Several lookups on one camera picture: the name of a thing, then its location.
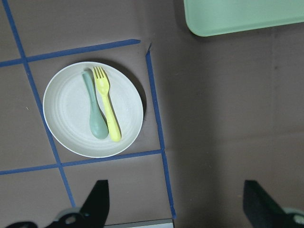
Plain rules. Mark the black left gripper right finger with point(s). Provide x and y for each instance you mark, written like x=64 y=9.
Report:
x=263 y=212

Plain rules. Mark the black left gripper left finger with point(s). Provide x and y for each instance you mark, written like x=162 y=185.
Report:
x=92 y=214

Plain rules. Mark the white round plate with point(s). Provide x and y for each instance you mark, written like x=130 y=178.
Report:
x=66 y=110

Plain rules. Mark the yellow plastic fork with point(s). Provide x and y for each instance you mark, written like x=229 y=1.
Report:
x=103 y=86

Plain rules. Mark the green plastic spoon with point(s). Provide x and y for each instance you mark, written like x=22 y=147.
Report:
x=97 y=123

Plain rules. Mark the brown paper table cover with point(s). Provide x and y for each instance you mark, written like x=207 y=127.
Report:
x=218 y=111

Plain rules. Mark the light green plastic tray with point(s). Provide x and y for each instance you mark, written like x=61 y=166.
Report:
x=207 y=18

